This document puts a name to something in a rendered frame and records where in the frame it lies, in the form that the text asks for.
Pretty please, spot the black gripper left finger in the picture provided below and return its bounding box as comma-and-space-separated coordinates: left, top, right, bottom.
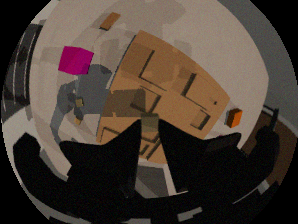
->
59, 119, 141, 197

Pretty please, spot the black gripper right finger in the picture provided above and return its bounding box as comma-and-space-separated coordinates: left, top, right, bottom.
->
158, 119, 242, 193

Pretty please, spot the magenta block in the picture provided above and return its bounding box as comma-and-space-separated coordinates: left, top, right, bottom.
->
57, 45, 93, 75

